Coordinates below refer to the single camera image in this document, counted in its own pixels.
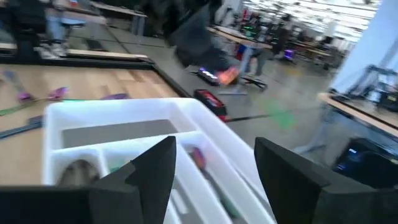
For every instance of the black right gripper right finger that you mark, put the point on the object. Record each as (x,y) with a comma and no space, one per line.
(311,202)

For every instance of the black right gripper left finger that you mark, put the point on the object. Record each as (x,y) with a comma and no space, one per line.
(77,205)

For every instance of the white cutlery organizer tray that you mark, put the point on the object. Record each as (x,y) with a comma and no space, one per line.
(124,107)

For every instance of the black computer case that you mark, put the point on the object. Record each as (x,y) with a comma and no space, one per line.
(367,165)

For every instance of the wooden desk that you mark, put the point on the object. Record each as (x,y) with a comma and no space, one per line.
(357,115)

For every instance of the iridescent rainbow teaspoon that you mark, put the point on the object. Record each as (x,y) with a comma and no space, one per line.
(59,93)
(24,96)

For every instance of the red black equipment box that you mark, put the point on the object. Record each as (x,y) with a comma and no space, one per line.
(211,102)

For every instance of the person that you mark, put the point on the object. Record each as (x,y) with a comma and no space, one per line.
(56,31)

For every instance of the black aluminium rig frame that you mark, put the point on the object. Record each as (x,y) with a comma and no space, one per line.
(93,64)

